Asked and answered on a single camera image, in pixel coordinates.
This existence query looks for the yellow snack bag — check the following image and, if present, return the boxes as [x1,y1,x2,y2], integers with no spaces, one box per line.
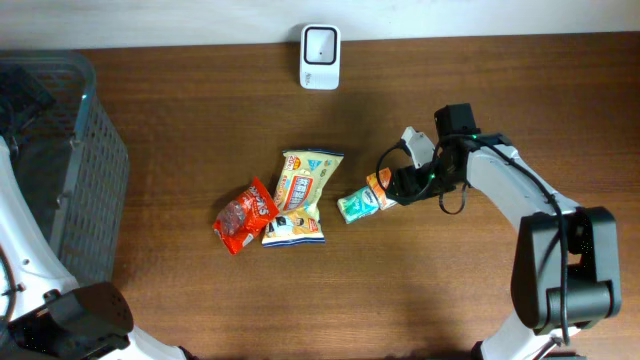
[262,149,344,248]

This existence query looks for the grey plastic mesh basket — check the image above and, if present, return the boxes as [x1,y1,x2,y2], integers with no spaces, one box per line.
[1,51,130,286]

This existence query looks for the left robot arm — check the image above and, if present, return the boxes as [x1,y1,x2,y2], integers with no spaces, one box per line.
[1,65,192,360]

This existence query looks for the orange small carton box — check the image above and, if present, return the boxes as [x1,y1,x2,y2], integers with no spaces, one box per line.
[366,168,396,210]

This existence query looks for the green tissue pack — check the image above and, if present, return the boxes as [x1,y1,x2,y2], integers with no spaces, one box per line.
[337,187,379,224]

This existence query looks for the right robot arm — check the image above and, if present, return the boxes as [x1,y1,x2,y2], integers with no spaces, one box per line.
[383,103,622,360]

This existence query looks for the red snack bag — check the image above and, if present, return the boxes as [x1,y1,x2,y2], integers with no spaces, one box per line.
[212,177,279,255]

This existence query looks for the white barcode scanner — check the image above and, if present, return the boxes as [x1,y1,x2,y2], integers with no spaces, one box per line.
[299,24,341,90]

